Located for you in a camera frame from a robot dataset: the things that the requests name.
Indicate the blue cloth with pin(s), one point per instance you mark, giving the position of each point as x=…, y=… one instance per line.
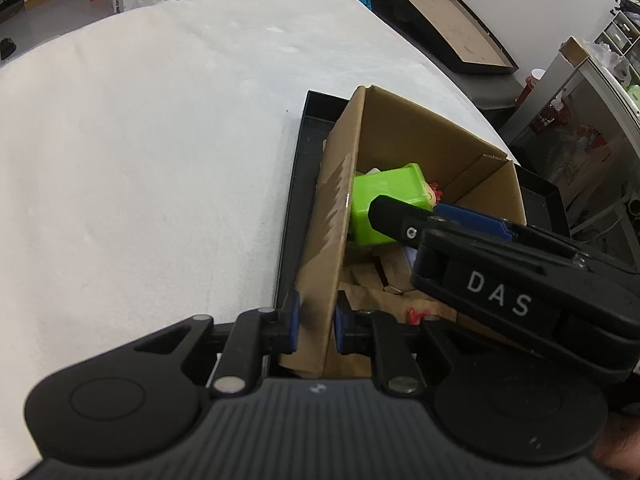
x=362, y=1

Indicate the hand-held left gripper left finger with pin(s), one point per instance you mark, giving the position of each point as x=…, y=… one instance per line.
x=295, y=320

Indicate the black floor object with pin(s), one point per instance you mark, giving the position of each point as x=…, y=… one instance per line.
x=7, y=49

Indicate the black tray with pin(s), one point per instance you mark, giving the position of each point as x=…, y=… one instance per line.
x=542, y=200

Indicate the grey metal bar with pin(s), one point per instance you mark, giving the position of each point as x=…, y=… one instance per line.
x=545, y=90

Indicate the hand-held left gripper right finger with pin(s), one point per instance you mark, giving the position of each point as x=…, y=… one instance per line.
x=342, y=327

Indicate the cardboard box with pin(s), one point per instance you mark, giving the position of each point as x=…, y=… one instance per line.
x=410, y=135

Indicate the red cup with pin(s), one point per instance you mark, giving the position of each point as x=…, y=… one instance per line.
x=529, y=91

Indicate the brown-haired doll figurine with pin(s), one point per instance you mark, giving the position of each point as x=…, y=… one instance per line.
x=435, y=191

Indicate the person's right forearm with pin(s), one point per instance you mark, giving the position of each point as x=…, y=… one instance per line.
x=617, y=445

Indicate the black picture frame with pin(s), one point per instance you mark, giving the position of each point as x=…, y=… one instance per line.
x=450, y=25

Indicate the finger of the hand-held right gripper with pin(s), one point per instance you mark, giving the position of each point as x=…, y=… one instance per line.
x=395, y=215
x=475, y=220

